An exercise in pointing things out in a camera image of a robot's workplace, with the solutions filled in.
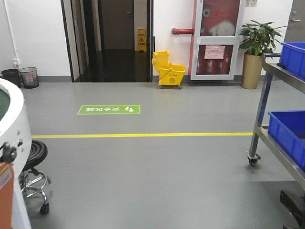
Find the blue bin on cart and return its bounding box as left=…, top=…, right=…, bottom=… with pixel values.
left=280, top=42, right=305, bottom=81
left=268, top=110, right=305, bottom=170

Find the black round stool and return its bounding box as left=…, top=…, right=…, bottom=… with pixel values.
left=19, top=139, right=51, bottom=215

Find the blue bin on cart top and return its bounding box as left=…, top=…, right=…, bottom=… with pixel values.
left=280, top=42, right=305, bottom=81

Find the yellow wet floor sign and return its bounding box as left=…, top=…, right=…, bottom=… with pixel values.
left=136, top=27, right=147, bottom=52

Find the steel trolley cart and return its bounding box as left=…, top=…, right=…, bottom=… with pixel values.
left=246, top=52, right=305, bottom=229

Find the white round machine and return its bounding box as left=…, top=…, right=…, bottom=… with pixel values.
left=0, top=79, right=31, bottom=229

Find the green floor sign sticker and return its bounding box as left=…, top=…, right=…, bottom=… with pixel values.
left=78, top=104, right=141, bottom=115

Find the yellow mop bucket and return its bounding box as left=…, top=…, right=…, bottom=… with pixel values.
left=152, top=51, right=186, bottom=89

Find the black mesh waste bin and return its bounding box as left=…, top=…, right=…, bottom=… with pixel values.
left=1, top=69, right=21, bottom=88

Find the blue bin on cart lower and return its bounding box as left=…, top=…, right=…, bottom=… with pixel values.
left=268, top=110, right=305, bottom=170

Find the grey mesh waste bin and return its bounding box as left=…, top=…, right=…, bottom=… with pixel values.
left=19, top=67, right=39, bottom=89

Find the red fire hose cabinet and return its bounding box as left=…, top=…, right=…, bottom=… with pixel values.
left=172, top=0, right=246, bottom=81

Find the potted green plant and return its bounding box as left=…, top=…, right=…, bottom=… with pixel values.
left=239, top=20, right=282, bottom=89

